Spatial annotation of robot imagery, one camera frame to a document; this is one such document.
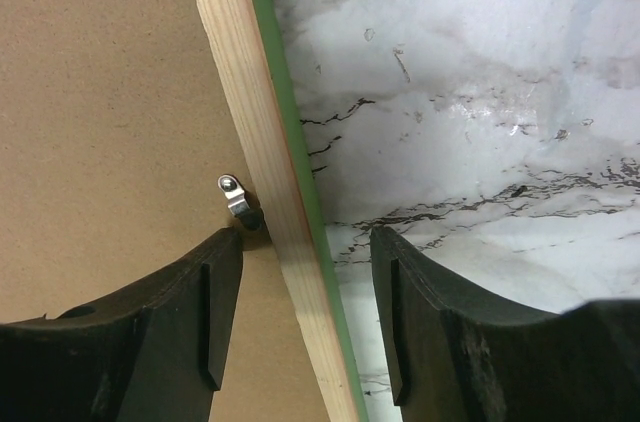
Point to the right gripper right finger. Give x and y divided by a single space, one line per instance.
458 352

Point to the brown cardboard backing board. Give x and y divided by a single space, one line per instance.
114 134

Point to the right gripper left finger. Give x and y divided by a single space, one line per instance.
154 350

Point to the green wooden picture frame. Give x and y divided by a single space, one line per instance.
247 47

